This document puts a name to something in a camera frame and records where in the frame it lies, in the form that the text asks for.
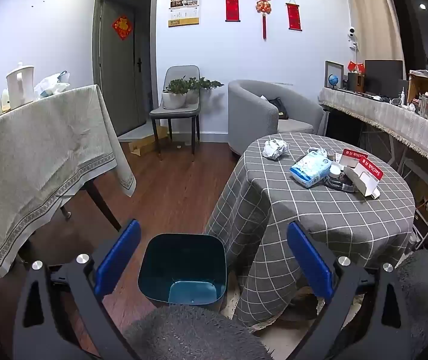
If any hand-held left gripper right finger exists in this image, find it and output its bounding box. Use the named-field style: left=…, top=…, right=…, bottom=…
left=286, top=220, right=413, bottom=360

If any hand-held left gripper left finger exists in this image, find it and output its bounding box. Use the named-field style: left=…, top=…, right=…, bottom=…
left=13, top=218, right=142, bottom=360

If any blue plastic bin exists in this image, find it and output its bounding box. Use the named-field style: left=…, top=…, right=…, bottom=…
left=138, top=233, right=226, bottom=312

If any blue tissue packet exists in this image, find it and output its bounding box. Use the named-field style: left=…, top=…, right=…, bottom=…
left=290, top=154, right=332, bottom=188

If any red and white cardboard box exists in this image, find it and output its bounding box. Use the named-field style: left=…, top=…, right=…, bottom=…
left=339, top=148, right=369, bottom=169
left=345, top=156, right=384, bottom=198

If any grey checked tablecloth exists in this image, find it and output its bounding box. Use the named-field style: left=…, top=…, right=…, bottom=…
left=204, top=133, right=415, bottom=327

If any dark wooden table leg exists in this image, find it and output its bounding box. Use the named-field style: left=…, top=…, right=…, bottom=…
left=86, top=178, right=121, bottom=232

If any flat cardboard box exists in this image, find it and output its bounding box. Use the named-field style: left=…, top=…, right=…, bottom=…
left=128, top=125, right=169, bottom=156

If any crumpled white paper ball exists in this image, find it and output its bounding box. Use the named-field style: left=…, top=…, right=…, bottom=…
left=263, top=139, right=287, bottom=159

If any beige patterned tablecloth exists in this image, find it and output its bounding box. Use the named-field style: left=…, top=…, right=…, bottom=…
left=0, top=84, right=137, bottom=312

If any grey dining chair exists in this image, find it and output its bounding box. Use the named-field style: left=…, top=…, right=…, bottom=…
left=149, top=65, right=202, bottom=160

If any black handbag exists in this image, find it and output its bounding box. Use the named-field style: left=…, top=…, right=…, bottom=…
left=268, top=97, right=289, bottom=121

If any grey armchair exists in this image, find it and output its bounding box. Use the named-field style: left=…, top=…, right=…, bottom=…
left=228, top=79, right=324, bottom=157

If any side desk with fringed cloth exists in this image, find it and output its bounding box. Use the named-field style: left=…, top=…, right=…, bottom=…
left=318, top=87, right=428, bottom=175

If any potted plant in white pot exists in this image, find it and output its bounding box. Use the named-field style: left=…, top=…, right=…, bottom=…
left=161, top=78, right=189, bottom=109

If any dark grey door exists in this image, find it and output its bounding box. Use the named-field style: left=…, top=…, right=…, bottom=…
left=99, top=0, right=150, bottom=136

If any white plastic bag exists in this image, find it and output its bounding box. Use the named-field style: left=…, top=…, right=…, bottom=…
left=34, top=71, right=71, bottom=100

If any potted green plant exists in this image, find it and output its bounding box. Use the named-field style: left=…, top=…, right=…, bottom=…
left=186, top=77, right=224, bottom=106

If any white electric kettle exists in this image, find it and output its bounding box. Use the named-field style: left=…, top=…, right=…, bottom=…
left=6, top=62, right=35, bottom=106

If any black monitor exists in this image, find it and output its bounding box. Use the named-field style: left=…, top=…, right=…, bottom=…
left=364, top=59, right=404, bottom=94

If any red diamond door decoration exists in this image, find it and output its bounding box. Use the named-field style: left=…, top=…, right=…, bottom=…
left=112, top=16, right=134, bottom=41

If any red hanging scroll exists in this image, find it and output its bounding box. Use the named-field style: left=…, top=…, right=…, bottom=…
left=286, top=0, right=302, bottom=32
left=224, top=0, right=241, bottom=22

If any beige curtain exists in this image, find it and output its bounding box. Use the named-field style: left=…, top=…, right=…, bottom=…
left=345, top=0, right=404, bottom=68

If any picture frame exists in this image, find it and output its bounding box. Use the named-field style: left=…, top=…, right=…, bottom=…
left=325, top=61, right=345, bottom=90

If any wall calendar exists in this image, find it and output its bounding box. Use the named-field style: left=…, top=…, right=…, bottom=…
left=168, top=0, right=200, bottom=28

